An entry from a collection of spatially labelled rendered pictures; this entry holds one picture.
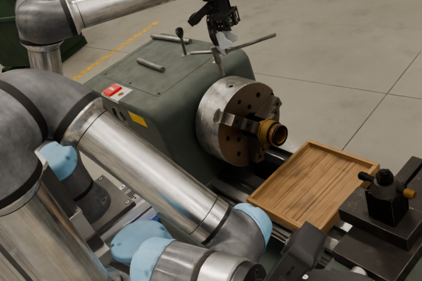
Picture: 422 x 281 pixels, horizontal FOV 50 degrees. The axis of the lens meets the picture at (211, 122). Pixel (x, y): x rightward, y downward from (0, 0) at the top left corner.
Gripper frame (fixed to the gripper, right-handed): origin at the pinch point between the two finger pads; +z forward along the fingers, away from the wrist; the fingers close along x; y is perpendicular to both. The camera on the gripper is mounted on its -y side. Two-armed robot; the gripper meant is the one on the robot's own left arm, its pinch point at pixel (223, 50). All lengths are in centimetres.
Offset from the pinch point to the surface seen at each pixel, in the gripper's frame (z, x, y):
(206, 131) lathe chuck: 23.7, -14.0, -7.1
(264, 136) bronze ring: 27.9, -9.3, 11.9
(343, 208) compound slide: 36, -29, 43
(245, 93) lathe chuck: 16.9, -0.3, 3.8
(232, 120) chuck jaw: 19.6, -12.4, 3.6
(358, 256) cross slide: 41, -40, 49
